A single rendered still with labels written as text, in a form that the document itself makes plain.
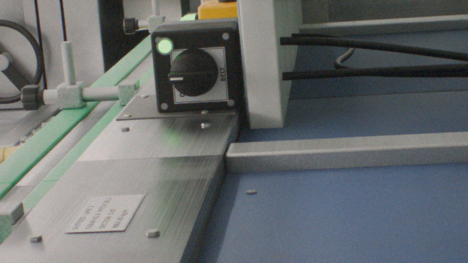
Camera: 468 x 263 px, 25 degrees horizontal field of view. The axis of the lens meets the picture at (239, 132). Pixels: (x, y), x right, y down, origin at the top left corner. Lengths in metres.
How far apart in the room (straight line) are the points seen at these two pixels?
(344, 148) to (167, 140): 0.16
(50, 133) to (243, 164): 0.27
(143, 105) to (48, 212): 0.34
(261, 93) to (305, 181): 0.19
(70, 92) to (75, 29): 1.50
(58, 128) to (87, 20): 1.58
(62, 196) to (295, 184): 0.18
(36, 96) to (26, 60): 1.52
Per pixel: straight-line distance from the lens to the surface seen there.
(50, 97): 1.19
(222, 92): 1.00
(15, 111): 2.72
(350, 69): 1.04
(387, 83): 1.20
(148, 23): 1.76
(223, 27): 1.00
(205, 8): 1.28
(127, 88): 1.16
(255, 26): 0.98
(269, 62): 0.99
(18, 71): 2.68
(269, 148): 0.87
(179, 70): 0.98
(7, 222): 0.72
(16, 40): 2.71
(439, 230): 0.71
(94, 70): 2.67
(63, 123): 1.11
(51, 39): 2.69
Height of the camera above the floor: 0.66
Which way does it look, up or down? 6 degrees up
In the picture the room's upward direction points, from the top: 93 degrees counter-clockwise
